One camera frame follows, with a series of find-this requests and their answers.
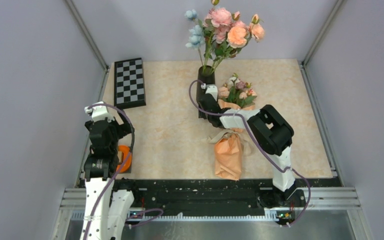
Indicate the aluminium frame rail right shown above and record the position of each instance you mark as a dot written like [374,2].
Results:
[337,7]

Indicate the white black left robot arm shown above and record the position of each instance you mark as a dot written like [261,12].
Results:
[104,216]

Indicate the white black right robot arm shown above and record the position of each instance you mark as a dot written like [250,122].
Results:
[267,128]

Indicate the orange paper bouquet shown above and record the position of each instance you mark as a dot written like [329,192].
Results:
[229,145]

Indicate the black grey chessboard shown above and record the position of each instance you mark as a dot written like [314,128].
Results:
[129,84]

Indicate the aluminium front frame rail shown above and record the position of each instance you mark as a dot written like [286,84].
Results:
[331,198]

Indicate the aluminium frame rail left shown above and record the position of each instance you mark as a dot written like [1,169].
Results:
[76,15]

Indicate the black cylindrical vase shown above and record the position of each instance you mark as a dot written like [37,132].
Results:
[207,77]

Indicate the aluminium frame rail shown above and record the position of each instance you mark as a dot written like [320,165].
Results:
[337,7]
[76,15]
[331,198]

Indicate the pink orange blue flowers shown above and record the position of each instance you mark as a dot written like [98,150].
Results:
[220,35]

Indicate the orange curved toy track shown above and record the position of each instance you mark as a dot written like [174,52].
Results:
[125,159]

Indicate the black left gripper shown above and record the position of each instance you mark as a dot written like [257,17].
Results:
[124,129]

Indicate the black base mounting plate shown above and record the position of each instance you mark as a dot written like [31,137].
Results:
[211,197]

